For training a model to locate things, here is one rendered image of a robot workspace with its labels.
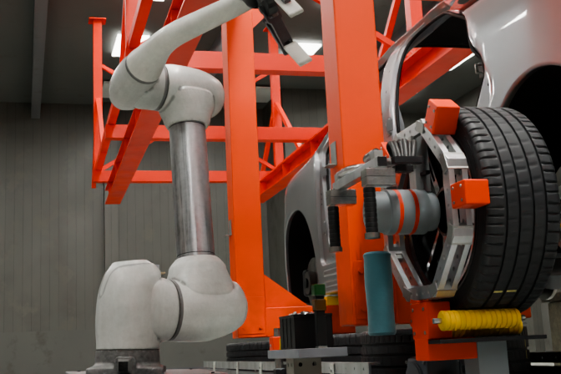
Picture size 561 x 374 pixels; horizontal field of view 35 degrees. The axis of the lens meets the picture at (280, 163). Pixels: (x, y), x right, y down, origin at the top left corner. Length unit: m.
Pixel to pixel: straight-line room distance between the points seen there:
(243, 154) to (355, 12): 1.93
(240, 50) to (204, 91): 2.81
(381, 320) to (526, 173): 0.64
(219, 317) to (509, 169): 0.93
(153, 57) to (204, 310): 0.65
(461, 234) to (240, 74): 2.89
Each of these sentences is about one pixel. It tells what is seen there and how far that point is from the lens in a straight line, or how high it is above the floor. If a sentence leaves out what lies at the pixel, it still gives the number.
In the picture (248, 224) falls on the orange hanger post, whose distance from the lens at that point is 5.05.
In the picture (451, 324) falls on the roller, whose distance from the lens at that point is 2.67.
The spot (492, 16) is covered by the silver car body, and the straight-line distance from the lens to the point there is 3.34.
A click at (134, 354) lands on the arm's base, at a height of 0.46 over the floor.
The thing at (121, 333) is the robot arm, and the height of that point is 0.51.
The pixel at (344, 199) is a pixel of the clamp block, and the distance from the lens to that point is 2.90.
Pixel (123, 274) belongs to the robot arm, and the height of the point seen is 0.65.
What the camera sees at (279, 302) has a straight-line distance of 5.06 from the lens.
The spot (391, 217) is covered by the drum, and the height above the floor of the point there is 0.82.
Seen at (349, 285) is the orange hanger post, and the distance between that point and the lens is 3.15.
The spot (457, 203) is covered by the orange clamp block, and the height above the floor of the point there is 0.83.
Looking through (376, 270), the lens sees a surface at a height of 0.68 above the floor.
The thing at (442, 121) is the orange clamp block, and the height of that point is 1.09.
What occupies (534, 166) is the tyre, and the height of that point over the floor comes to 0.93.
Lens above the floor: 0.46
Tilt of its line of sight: 12 degrees up
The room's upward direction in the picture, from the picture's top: 3 degrees counter-clockwise
